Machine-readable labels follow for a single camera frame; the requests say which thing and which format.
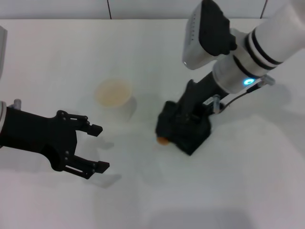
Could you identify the white paper cup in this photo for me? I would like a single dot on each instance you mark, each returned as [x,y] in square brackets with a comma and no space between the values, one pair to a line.
[114,94]

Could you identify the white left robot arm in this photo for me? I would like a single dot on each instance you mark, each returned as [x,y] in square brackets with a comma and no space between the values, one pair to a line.
[2,114]

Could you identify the brown water stain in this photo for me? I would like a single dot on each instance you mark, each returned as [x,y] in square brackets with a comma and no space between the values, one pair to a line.
[162,141]

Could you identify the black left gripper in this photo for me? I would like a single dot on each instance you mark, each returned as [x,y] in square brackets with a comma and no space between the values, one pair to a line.
[35,133]

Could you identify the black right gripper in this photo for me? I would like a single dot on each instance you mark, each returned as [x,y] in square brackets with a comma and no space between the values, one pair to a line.
[197,97]

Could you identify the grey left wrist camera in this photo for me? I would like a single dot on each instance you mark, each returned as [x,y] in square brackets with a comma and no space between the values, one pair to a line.
[2,52]

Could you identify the dark blue rag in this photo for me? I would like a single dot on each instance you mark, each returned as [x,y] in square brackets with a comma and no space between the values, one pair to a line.
[190,140]

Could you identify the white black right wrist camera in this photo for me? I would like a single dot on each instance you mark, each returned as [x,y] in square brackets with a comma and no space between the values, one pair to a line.
[209,28]

